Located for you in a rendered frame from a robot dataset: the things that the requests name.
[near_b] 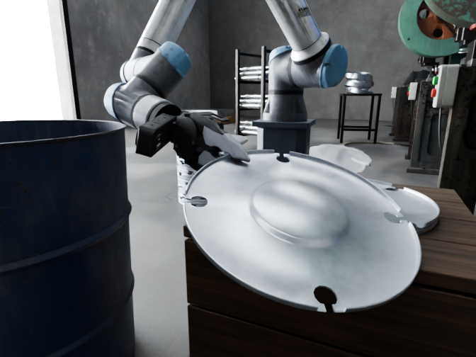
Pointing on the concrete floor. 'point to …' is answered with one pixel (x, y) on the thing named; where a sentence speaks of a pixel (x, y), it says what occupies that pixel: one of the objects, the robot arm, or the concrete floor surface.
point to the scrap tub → (65, 240)
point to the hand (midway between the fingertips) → (239, 161)
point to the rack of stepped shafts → (258, 103)
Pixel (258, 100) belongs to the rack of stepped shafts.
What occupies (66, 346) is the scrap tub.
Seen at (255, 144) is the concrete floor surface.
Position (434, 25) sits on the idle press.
